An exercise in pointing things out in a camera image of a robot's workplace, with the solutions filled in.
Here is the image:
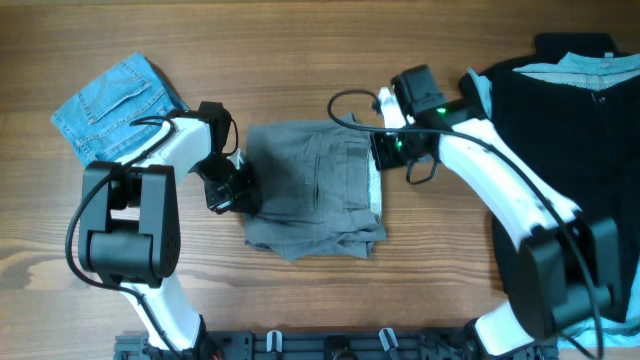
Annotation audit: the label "black garment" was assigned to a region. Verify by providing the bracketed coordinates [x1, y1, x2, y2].
[458, 32, 640, 324]

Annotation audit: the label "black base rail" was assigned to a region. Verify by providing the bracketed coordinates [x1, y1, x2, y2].
[113, 327, 559, 360]

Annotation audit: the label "grey shorts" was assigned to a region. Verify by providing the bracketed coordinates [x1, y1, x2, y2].
[244, 113, 387, 261]

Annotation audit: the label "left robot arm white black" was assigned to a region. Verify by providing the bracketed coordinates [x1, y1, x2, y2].
[65, 102, 261, 359]

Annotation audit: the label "folded blue denim shorts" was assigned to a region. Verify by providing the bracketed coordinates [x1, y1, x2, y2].
[51, 53, 188, 166]

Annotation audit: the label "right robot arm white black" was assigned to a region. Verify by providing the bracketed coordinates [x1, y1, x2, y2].
[373, 88, 621, 358]

